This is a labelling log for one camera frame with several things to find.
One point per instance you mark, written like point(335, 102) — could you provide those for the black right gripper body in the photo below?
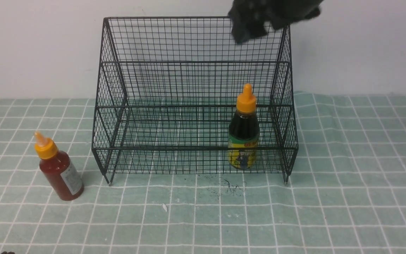
point(248, 17)

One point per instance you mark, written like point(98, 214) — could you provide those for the dark oyster sauce bottle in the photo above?
point(244, 131)

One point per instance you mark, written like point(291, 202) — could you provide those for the red chili sauce bottle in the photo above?
point(58, 169)

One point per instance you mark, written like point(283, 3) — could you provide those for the green checkered tablecloth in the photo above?
point(346, 194)

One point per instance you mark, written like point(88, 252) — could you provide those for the black wire mesh shelf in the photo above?
point(166, 93)

